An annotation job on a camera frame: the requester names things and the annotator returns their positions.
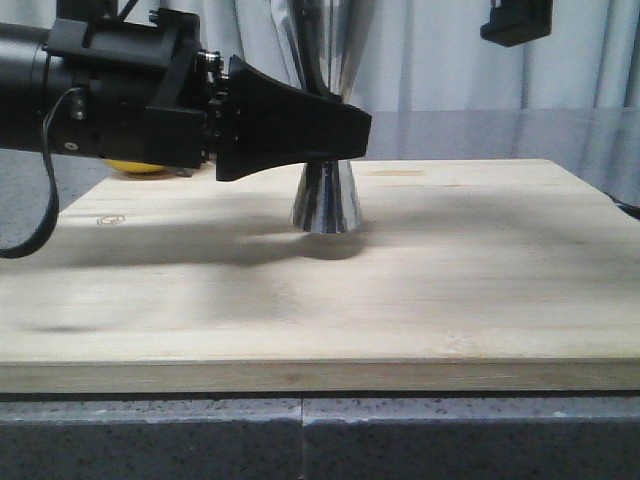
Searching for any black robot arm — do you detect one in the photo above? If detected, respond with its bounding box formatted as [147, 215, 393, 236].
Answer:
[1, 1, 371, 182]

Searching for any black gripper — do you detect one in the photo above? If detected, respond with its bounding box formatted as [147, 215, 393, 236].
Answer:
[43, 7, 372, 182]
[480, 0, 553, 47]

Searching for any yellow lemon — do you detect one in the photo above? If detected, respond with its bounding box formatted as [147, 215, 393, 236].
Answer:
[104, 159, 166, 175]

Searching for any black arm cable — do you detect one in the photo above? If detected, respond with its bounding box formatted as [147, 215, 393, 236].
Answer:
[0, 87, 86, 259]

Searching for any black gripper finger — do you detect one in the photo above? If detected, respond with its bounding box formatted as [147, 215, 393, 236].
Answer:
[297, 1, 342, 103]

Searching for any bamboo cutting board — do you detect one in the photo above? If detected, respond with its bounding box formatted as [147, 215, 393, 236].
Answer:
[1, 159, 639, 393]

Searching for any grey curtain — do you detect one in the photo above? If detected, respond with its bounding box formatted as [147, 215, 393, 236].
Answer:
[0, 0, 640, 114]

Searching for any steel double jigger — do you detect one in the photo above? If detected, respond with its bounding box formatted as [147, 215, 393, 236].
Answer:
[283, 1, 375, 234]

